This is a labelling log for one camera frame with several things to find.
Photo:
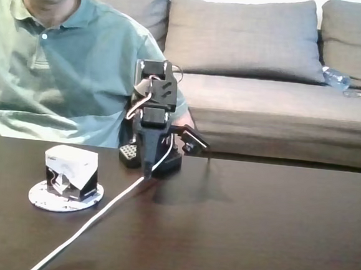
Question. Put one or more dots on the person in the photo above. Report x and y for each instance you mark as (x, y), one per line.
(63, 69)

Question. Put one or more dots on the wide grey sofa back cushion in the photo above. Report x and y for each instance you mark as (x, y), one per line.
(244, 37)

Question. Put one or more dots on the flat clear plastic object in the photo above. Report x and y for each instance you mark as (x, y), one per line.
(358, 94)

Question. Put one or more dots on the round white patterned coaster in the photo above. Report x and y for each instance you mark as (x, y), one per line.
(47, 201)

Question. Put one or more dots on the white and black servo box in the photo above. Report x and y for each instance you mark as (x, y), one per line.
(71, 170)

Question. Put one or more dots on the clear plastic water bottle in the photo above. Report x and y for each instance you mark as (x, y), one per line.
(335, 77)

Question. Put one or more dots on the grey fabric sofa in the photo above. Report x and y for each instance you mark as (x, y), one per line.
(278, 117)

